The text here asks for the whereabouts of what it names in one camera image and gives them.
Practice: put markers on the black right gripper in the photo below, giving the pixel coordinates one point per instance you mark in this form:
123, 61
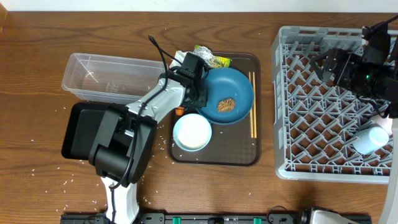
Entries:
336, 56

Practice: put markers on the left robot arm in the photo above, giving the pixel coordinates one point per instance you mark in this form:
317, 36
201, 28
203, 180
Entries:
122, 146

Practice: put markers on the right wooden chopstick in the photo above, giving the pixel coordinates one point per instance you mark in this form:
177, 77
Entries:
254, 105

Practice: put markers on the light blue rice bowl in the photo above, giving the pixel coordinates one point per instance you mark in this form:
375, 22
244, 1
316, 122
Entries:
192, 132

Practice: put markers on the brown cookie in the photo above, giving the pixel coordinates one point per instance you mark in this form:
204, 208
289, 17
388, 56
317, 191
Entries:
226, 105

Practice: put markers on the blue plate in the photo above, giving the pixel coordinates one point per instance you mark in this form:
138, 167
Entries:
224, 83

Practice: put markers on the brown serving tray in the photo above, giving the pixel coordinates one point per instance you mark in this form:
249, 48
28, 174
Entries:
232, 144

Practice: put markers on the black plastic tray bin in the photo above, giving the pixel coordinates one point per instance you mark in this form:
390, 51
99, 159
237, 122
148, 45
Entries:
84, 122

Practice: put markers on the white napkin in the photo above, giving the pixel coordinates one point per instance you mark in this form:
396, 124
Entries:
178, 58

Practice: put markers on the foil yellow snack wrapper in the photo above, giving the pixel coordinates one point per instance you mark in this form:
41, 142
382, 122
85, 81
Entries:
212, 60

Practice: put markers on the orange carrot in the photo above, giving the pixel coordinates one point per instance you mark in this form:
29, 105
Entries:
179, 111

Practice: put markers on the clear plastic bin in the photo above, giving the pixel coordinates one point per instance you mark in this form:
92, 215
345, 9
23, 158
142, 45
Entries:
110, 79

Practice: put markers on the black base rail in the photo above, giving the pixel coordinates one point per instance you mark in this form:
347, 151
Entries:
276, 215

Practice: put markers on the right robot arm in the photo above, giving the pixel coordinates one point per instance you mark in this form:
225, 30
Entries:
367, 75

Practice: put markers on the light blue cup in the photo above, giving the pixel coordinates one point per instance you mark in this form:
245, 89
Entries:
370, 140

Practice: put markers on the grey dishwasher rack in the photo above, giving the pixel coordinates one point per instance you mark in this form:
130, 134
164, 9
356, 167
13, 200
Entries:
315, 121

